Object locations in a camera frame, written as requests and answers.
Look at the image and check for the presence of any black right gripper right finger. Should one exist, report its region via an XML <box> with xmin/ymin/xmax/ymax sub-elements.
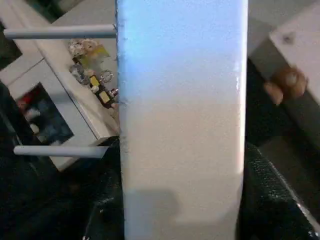
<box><xmin>240</xmin><ymin>142</ymin><xmax>319</xmax><ymax>240</ymax></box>

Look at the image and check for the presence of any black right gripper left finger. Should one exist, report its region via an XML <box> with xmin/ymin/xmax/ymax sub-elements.
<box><xmin>84</xmin><ymin>136</ymin><xmax>126</xmax><ymax>240</ymax></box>

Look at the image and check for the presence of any white plastic table leg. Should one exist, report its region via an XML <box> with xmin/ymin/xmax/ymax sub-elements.
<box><xmin>13</xmin><ymin>145</ymin><xmax>111</xmax><ymax>159</ymax></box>
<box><xmin>3</xmin><ymin>24</ymin><xmax>117</xmax><ymax>40</ymax></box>

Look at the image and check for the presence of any white plastic table top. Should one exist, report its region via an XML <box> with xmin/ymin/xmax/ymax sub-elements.
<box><xmin>115</xmin><ymin>0</ymin><xmax>249</xmax><ymax>240</ymax></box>

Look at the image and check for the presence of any white glass-door cabinet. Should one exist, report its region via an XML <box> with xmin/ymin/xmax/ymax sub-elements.
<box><xmin>0</xmin><ymin>0</ymin><xmax>121</xmax><ymax>172</ymax></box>

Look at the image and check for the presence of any brown round plush figure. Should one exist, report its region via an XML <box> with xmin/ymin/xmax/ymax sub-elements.
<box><xmin>263</xmin><ymin>67</ymin><xmax>309</xmax><ymax>105</ymax></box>

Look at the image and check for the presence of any glass globe trophy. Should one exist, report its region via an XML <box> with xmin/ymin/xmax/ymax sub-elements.
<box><xmin>70</xmin><ymin>64</ymin><xmax>100</xmax><ymax>88</ymax></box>

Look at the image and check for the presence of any yellow card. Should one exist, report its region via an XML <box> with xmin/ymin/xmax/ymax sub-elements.
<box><xmin>86</xmin><ymin>46</ymin><xmax>111</xmax><ymax>70</ymax></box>

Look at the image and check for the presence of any beige plush toy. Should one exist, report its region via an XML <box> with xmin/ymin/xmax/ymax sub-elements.
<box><xmin>68</xmin><ymin>38</ymin><xmax>100</xmax><ymax>56</ymax></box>

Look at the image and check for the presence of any white panel with dark dot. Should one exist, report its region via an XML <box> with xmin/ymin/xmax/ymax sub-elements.
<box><xmin>269</xmin><ymin>0</ymin><xmax>320</xmax><ymax>101</ymax></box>

